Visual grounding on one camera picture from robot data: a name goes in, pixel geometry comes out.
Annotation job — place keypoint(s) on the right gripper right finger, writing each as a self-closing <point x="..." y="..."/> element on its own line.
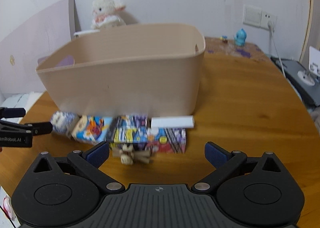
<point x="227" y="165"/>

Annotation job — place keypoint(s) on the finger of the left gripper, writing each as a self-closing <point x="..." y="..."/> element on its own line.
<point x="7" y="113"/>
<point x="39" y="128"/>

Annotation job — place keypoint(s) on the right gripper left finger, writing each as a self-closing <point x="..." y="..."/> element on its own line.
<point x="87" y="164"/>

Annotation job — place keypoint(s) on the blue white packet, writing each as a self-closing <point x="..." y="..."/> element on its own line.
<point x="64" y="122"/>

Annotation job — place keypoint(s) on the blue orange cartoon box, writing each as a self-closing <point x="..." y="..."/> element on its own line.
<point x="91" y="129"/>

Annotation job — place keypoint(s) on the small wooden figure toy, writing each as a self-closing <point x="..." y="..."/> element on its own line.
<point x="127" y="154"/>

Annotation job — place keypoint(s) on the colourful long cartoon box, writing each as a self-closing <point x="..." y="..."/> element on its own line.
<point x="134" y="130"/>

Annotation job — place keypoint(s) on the white bearing box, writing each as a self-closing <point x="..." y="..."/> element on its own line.
<point x="173" y="122"/>

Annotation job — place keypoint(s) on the white bedding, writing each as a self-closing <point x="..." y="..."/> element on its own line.
<point x="25" y="101"/>

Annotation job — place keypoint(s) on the pink headboard panel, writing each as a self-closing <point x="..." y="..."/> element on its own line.
<point x="29" y="44"/>

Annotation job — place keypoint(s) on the beige plastic storage basket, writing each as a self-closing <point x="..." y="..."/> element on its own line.
<point x="151" y="69"/>

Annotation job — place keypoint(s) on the purple patterned table mat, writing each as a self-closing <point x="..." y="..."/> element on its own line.
<point x="249" y="50"/>

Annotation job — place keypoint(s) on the white desk stand device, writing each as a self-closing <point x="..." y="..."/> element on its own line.
<point x="306" y="76"/>

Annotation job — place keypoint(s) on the blue penguin figurine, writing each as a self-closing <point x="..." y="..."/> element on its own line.
<point x="240" y="37"/>

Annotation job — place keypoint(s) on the small colourful spinning toy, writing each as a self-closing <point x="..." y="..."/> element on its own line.
<point x="224" y="39"/>

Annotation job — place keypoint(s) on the white plush lamb toy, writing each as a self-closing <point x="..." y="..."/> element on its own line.
<point x="106" y="14"/>

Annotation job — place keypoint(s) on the white wall switch socket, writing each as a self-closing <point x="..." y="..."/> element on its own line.
<point x="258" y="18"/>

